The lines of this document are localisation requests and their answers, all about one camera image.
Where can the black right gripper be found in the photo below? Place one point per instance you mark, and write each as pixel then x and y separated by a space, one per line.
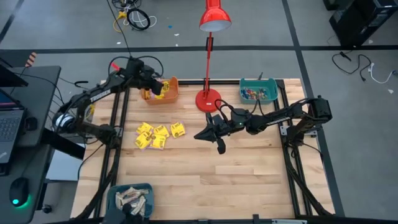
pixel 230 126

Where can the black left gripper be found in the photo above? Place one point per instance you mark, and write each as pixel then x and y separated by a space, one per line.
pixel 140 74

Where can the yellow purple-edged candy packet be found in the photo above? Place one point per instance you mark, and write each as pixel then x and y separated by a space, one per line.
pixel 146 95
pixel 165 87

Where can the white candy bar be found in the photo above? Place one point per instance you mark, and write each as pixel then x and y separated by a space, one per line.
pixel 129 193
pixel 118 199
pixel 140 203
pixel 143 191
pixel 144 212
pixel 130 201

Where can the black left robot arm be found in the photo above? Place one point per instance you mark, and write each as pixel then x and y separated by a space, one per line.
pixel 99 95

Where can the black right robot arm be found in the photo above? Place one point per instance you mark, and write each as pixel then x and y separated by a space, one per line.
pixel 280 116

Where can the red desk lamp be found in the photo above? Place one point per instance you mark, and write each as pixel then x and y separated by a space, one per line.
pixel 208 101

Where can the orange plastic bin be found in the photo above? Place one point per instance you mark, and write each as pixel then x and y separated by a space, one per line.
pixel 172 98

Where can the teal green plastic bin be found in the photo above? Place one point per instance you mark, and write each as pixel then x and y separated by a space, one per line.
pixel 273 99

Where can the dark blue plastic bin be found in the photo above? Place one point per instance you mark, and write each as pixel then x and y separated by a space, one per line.
pixel 150 189

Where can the black side desk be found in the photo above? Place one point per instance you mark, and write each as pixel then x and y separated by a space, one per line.
pixel 40 93

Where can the striped hazard marker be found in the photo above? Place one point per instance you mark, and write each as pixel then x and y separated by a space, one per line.
pixel 31 59

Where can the small black desk device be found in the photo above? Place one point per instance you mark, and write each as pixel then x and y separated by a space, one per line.
pixel 31 123

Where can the black laptop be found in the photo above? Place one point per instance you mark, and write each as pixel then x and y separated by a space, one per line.
pixel 9 127

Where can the black desk caster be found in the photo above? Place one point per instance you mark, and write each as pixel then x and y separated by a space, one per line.
pixel 46 208

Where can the black computer mouse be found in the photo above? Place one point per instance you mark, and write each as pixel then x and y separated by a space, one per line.
pixel 18 190

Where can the black computer tower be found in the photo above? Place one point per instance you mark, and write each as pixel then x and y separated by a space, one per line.
pixel 363 21

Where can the grey metal mount plate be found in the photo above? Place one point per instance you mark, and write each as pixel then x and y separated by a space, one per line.
pixel 118 131
pixel 312 134

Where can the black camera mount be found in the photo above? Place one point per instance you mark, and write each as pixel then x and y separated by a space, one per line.
pixel 255 218

